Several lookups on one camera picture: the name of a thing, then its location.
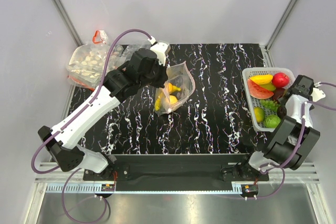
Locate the left small connector box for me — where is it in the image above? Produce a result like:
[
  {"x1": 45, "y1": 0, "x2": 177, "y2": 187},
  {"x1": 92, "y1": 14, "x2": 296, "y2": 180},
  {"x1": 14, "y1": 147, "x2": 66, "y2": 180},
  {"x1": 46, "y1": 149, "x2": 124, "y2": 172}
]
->
[{"x1": 101, "y1": 182, "x2": 116, "y2": 192}]

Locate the red apple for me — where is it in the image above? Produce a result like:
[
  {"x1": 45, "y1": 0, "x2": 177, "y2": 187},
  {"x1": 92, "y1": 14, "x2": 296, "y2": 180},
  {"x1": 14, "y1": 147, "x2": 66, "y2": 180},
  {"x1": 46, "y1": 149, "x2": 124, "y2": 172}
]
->
[{"x1": 272, "y1": 72, "x2": 290, "y2": 88}]

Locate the dark red fruit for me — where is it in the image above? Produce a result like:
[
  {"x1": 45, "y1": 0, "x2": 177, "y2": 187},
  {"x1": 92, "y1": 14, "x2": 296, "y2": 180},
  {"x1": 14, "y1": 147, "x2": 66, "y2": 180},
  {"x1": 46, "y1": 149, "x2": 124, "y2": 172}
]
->
[{"x1": 272, "y1": 88, "x2": 286, "y2": 101}]

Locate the small connector box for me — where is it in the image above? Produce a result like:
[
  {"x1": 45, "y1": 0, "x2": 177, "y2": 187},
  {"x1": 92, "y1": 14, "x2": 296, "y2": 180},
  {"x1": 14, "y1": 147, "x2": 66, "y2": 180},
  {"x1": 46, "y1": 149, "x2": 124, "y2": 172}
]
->
[
  {"x1": 242, "y1": 184, "x2": 259, "y2": 195},
  {"x1": 101, "y1": 182, "x2": 116, "y2": 192}
]

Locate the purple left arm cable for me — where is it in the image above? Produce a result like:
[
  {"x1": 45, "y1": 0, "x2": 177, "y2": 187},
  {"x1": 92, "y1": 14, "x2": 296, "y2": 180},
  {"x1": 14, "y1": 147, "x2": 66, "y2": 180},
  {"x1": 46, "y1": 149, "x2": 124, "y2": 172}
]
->
[{"x1": 31, "y1": 28, "x2": 155, "y2": 221}]

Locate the clear zip bag orange zipper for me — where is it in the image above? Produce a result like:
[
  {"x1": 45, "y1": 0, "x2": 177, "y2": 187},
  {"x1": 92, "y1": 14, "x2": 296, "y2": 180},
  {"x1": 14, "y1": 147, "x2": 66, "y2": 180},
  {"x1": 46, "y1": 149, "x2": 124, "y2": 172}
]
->
[{"x1": 115, "y1": 42, "x2": 151, "y2": 65}]

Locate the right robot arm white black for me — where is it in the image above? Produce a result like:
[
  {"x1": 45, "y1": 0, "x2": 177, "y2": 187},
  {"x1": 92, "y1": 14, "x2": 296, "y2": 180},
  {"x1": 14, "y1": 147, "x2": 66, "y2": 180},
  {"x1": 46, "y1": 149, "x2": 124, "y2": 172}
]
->
[{"x1": 232, "y1": 75, "x2": 320, "y2": 180}]

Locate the watermelon slice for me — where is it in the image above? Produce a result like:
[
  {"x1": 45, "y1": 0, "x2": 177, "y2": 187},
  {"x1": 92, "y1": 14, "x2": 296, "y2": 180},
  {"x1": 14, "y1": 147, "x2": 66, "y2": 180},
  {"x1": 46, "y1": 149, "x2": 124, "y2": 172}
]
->
[{"x1": 247, "y1": 79, "x2": 274, "y2": 100}]

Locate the green grape bunch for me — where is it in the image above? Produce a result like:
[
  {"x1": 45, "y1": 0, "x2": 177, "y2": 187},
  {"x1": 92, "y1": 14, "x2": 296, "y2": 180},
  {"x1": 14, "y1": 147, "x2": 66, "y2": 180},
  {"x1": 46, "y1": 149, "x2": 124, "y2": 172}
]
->
[{"x1": 259, "y1": 100, "x2": 280, "y2": 112}]

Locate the yellow lemon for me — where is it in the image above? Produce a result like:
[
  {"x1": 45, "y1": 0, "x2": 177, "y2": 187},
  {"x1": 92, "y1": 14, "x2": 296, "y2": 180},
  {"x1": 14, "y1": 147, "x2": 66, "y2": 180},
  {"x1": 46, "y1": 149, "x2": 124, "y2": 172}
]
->
[{"x1": 169, "y1": 95, "x2": 179, "y2": 105}]

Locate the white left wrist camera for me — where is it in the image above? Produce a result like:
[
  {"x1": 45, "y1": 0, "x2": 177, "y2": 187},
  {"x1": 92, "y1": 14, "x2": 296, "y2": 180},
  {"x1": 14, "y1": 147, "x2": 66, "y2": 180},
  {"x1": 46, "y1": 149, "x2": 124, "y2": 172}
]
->
[{"x1": 150, "y1": 41, "x2": 171, "y2": 66}]

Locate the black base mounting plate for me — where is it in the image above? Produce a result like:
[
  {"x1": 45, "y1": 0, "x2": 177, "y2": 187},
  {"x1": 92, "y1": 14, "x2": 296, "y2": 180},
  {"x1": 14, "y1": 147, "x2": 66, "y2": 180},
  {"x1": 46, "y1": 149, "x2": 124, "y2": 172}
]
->
[{"x1": 83, "y1": 154, "x2": 269, "y2": 182}]

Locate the black marble pattern mat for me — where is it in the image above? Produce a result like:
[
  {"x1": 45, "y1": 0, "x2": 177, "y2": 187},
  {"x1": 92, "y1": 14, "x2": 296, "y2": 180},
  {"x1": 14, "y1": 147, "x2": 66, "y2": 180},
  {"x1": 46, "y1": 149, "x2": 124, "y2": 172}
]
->
[{"x1": 79, "y1": 44, "x2": 268, "y2": 154}]

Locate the right aluminium frame post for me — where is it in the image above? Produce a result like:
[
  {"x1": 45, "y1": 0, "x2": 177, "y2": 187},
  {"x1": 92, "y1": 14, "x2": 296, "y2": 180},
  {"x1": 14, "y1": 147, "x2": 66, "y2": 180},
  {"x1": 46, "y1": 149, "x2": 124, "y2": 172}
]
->
[{"x1": 265, "y1": 0, "x2": 299, "y2": 51}]

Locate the clear dotted zip bag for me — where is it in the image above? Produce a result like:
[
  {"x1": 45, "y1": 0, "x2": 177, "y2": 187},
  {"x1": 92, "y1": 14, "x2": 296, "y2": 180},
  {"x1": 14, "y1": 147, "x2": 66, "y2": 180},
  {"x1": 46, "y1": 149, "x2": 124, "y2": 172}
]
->
[{"x1": 154, "y1": 62, "x2": 195, "y2": 116}]

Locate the green yellow orange fruit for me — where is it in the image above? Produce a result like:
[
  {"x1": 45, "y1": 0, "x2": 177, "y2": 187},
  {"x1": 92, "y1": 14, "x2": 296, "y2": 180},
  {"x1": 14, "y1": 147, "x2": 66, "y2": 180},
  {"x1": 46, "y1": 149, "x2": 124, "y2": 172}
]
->
[{"x1": 254, "y1": 107, "x2": 265, "y2": 123}]

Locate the yellow orange mango slice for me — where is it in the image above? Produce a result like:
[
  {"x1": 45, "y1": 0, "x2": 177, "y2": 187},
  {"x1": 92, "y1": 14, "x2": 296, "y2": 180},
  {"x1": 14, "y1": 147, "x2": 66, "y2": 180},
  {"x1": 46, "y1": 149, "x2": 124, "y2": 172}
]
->
[{"x1": 249, "y1": 74, "x2": 273, "y2": 85}]

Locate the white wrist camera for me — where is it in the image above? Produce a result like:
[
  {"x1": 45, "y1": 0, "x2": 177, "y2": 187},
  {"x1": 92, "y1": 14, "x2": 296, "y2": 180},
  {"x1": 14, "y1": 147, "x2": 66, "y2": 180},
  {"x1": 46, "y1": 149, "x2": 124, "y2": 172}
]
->
[
  {"x1": 150, "y1": 41, "x2": 171, "y2": 66},
  {"x1": 311, "y1": 88, "x2": 326, "y2": 102}
]

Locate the left aluminium frame post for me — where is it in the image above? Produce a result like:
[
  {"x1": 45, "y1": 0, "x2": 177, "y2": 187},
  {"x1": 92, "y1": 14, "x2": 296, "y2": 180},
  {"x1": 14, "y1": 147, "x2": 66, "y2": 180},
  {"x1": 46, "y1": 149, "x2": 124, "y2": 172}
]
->
[{"x1": 51, "y1": 0, "x2": 83, "y2": 46}]

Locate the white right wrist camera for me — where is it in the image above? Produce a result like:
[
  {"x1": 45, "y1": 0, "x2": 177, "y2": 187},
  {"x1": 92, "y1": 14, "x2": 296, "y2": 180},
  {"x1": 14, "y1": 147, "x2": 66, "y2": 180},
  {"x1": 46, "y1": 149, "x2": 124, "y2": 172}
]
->
[{"x1": 311, "y1": 88, "x2": 326, "y2": 102}]

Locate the yellow banana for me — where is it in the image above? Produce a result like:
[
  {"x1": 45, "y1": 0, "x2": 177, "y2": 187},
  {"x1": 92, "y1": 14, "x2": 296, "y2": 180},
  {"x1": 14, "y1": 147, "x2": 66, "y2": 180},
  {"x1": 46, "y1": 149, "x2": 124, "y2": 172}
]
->
[{"x1": 154, "y1": 83, "x2": 181, "y2": 111}]

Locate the white plastic fruit basket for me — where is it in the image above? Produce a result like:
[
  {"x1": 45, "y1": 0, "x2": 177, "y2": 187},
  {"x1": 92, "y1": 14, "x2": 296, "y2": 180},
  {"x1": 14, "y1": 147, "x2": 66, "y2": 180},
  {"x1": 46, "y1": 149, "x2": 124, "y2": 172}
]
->
[{"x1": 241, "y1": 67, "x2": 296, "y2": 132}]

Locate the aluminium frame post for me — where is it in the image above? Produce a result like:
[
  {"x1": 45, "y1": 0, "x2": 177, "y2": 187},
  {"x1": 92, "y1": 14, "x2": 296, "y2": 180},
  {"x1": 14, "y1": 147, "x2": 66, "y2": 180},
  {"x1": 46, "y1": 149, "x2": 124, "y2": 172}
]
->
[
  {"x1": 265, "y1": 0, "x2": 299, "y2": 51},
  {"x1": 51, "y1": 0, "x2": 83, "y2": 46}
]

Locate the right small connector box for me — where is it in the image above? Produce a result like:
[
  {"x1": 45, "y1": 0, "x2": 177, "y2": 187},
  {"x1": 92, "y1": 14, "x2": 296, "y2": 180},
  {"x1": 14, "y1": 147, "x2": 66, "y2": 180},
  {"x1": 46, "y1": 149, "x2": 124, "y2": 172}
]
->
[{"x1": 242, "y1": 184, "x2": 259, "y2": 195}]

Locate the pile of dotted zip bags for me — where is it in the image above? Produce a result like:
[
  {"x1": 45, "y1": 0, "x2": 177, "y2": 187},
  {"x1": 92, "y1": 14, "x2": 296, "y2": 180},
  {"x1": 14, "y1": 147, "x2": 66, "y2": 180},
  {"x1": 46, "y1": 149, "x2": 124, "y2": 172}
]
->
[{"x1": 66, "y1": 43, "x2": 110, "y2": 91}]

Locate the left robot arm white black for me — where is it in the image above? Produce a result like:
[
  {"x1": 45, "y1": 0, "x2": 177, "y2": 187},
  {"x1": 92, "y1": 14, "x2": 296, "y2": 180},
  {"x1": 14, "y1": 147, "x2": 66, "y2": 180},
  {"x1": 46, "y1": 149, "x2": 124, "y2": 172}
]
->
[{"x1": 38, "y1": 45, "x2": 169, "y2": 180}]

